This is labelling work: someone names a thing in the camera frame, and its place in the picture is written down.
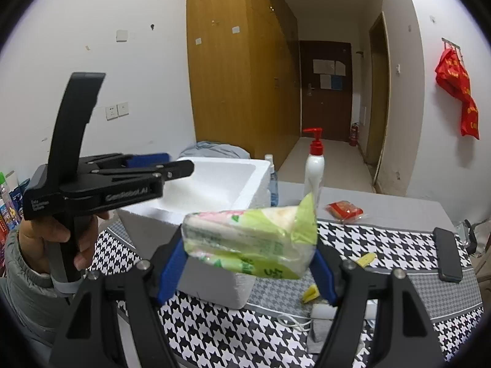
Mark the green tissue pack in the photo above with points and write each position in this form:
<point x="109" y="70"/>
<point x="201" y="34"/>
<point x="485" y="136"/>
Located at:
<point x="238" y="234"/>

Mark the white wall outlet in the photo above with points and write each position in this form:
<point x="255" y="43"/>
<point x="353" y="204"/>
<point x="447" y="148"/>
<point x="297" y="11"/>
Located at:
<point x="111" y="112"/>

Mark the white square wall panel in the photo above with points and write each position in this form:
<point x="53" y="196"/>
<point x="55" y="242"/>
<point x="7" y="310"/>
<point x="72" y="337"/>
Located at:
<point x="122" y="35"/>

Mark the red snack packet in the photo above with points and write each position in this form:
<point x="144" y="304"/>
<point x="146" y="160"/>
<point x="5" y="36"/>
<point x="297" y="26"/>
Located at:
<point x="344" y="211"/>

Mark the stack of colourful packages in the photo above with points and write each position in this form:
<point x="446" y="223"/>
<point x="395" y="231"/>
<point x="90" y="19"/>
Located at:
<point x="13" y="203"/>

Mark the person's left hand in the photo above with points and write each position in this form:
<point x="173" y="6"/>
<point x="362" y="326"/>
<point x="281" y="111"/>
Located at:
<point x="38" y="237"/>

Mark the metal wall hook rack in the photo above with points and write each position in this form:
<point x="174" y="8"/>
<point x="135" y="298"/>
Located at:
<point x="450" y="42"/>

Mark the yellow sponge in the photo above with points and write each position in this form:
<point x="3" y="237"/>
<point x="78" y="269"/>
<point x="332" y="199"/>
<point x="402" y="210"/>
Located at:
<point x="366" y="259"/>

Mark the white paper notice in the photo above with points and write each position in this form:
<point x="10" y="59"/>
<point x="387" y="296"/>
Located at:
<point x="325" y="82"/>
<point x="321" y="66"/>
<point x="337" y="67"/>

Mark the red fire extinguisher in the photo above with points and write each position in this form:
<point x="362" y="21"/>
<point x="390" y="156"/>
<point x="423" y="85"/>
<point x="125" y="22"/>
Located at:
<point x="353" y="136"/>

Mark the wooden wardrobe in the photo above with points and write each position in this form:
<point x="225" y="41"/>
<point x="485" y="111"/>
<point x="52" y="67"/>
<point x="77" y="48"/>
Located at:
<point x="222" y="84"/>

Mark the person's left forearm grey sleeve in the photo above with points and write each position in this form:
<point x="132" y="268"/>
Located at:
<point x="23" y="303"/>

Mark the dark brown entry door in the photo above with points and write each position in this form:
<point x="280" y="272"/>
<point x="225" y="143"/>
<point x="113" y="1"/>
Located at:
<point x="326" y="111"/>

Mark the grey face mask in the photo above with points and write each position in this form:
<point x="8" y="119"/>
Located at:
<point x="320" y="333"/>

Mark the white wall light switch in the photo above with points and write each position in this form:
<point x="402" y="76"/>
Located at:
<point x="123" y="109"/>

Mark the red hanging bag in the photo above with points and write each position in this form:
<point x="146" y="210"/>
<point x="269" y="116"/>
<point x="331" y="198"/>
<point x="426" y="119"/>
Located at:
<point x="456" y="80"/>

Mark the white pump bottle red top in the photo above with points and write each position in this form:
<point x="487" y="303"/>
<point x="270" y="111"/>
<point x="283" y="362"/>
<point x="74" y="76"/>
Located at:
<point x="314" y="168"/>

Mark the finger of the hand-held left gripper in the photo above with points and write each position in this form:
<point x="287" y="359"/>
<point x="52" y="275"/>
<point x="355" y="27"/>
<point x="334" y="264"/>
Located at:
<point x="149" y="158"/>
<point x="176" y="169"/>

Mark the grey-blue cloth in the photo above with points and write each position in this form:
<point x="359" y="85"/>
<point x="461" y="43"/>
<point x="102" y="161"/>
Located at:
<point x="214" y="148"/>

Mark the blue face mask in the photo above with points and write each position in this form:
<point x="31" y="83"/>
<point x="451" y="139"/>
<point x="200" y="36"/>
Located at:
<point x="322" y="311"/>

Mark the houndstooth tablecloth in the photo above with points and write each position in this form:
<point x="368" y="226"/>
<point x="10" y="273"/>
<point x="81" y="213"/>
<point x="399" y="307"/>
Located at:
<point x="383" y="237"/>

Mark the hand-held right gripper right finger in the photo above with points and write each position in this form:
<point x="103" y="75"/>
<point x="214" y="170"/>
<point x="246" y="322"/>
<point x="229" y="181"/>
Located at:
<point x="324" y="274"/>

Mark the white foam box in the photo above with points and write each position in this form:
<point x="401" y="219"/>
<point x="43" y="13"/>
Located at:
<point x="214" y="188"/>

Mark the black smartphone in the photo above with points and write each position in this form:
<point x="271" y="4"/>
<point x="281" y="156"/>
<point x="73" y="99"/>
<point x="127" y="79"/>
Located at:
<point x="448" y="255"/>

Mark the blue spray bottle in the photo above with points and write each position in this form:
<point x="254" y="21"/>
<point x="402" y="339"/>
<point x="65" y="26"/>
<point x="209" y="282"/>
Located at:
<point x="273" y="186"/>

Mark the blue paper notice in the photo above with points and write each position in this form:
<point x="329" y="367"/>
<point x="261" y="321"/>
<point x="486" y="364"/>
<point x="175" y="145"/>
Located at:
<point x="336" y="83"/>

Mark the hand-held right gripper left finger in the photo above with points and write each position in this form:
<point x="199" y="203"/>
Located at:
<point x="172" y="270"/>

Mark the wooden side door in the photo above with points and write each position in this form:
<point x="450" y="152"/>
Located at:
<point x="378" y="103"/>

